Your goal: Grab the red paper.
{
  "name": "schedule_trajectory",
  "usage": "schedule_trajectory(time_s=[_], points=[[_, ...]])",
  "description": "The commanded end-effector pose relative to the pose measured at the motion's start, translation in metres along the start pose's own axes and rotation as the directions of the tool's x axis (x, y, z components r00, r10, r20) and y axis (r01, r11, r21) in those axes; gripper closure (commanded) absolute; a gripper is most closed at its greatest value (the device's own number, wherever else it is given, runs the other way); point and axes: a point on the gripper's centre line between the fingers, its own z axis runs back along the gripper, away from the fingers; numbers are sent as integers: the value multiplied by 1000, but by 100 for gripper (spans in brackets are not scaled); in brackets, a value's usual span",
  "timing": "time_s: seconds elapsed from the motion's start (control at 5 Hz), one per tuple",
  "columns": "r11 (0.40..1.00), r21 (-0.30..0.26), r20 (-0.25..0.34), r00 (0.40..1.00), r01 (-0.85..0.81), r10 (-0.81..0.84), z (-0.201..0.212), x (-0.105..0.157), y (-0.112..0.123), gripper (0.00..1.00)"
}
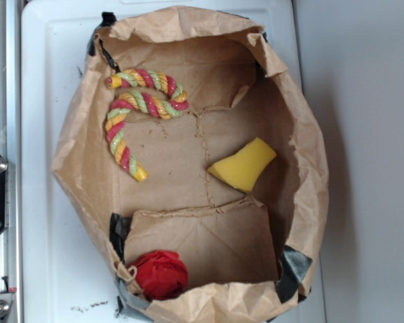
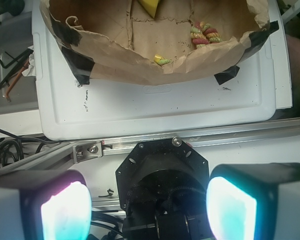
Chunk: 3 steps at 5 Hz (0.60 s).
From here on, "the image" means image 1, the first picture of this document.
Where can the red paper ball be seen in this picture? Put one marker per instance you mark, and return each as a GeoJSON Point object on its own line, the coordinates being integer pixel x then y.
{"type": "Point", "coordinates": [160, 274]}

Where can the brown paper bag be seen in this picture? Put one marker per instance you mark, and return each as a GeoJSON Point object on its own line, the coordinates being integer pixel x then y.
{"type": "Point", "coordinates": [250, 256]}

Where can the yellow sponge piece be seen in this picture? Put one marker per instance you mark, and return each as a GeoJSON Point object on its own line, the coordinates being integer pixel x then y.
{"type": "Point", "coordinates": [242, 170]}

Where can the twisted multicolour rope toy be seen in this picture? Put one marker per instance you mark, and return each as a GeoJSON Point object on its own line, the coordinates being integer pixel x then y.
{"type": "Point", "coordinates": [172, 107]}

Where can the aluminium frame rail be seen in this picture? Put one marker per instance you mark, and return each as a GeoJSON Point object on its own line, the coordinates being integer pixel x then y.
{"type": "Point", "coordinates": [11, 290]}

